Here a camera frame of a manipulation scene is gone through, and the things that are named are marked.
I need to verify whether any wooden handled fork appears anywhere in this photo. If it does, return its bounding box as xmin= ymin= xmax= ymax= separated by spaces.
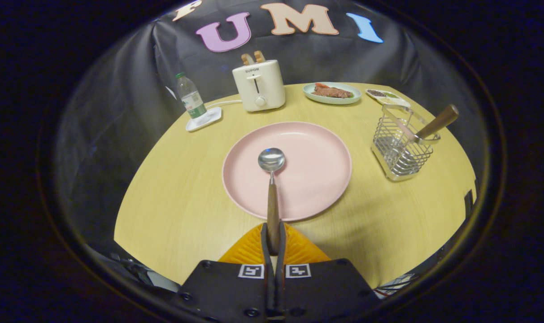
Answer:
xmin=402 ymin=105 xmax=460 ymax=144

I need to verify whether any white toaster cable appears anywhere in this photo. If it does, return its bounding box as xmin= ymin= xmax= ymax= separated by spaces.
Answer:
xmin=207 ymin=99 xmax=243 ymax=109

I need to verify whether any pink plate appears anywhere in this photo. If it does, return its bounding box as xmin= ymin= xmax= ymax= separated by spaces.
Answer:
xmin=222 ymin=121 xmax=353 ymax=222

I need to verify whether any black backdrop cloth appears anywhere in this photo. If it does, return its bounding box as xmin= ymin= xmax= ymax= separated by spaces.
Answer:
xmin=52 ymin=0 xmax=487 ymax=270

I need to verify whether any white square coaster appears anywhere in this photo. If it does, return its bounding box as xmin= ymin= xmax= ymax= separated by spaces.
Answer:
xmin=185 ymin=107 xmax=222 ymax=132

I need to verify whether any pale green food plate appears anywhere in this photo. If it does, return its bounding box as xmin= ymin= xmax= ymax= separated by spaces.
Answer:
xmin=303 ymin=82 xmax=362 ymax=105

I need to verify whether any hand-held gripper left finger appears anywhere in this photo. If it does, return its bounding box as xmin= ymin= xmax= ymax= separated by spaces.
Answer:
xmin=178 ymin=222 xmax=275 ymax=323

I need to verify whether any wooden handled spoon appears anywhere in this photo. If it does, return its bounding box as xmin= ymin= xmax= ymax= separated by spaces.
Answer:
xmin=258 ymin=148 xmax=286 ymax=255

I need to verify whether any white toaster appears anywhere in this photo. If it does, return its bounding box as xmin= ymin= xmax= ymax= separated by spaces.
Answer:
xmin=232 ymin=60 xmax=287 ymax=113

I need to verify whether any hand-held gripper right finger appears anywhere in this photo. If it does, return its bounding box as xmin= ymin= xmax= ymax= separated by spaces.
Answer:
xmin=274 ymin=222 xmax=382 ymax=323

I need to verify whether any brown meat slice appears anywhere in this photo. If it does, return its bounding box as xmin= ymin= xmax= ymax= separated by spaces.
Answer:
xmin=312 ymin=85 xmax=353 ymax=99

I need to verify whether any clear plastic water bottle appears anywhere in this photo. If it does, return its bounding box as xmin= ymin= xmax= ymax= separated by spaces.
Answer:
xmin=175 ymin=72 xmax=208 ymax=119

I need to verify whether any metal wire cutlery basket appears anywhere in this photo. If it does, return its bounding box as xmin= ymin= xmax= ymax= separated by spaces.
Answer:
xmin=371 ymin=104 xmax=441 ymax=182

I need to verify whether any white divided grain tray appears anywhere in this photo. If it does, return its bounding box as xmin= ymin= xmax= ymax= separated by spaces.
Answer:
xmin=366 ymin=89 xmax=411 ymax=108

